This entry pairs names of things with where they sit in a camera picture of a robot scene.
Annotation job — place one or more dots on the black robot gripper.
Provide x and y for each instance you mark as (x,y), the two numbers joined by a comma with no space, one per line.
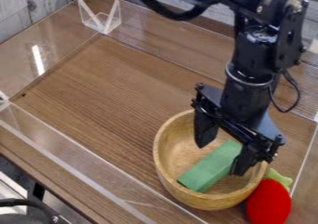
(239,110)

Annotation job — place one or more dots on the green rectangular block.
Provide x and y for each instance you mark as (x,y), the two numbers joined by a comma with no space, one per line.
(212,168)

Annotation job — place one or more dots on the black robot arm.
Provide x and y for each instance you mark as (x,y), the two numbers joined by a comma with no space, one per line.
(268,48)

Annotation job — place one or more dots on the brown wooden bowl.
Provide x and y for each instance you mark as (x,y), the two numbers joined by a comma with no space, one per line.
(176,153)

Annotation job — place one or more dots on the red plush strawberry toy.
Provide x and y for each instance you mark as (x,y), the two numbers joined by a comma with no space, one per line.
(269,203)

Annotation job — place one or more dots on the clear acrylic tray wall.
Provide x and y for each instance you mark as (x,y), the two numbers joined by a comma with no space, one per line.
(104,192)

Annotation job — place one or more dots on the clear acrylic corner bracket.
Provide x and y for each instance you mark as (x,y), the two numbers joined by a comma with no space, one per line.
(101,22)

